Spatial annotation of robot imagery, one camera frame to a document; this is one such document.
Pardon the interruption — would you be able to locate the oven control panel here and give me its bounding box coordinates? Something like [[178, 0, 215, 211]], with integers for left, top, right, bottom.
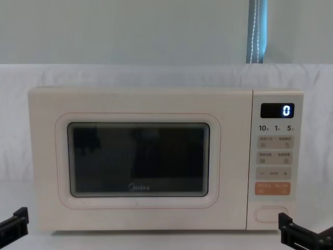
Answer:
[[246, 89, 304, 231]]

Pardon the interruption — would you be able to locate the cream microwave oven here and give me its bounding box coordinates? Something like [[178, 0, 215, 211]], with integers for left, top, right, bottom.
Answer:
[[27, 86, 304, 233]]

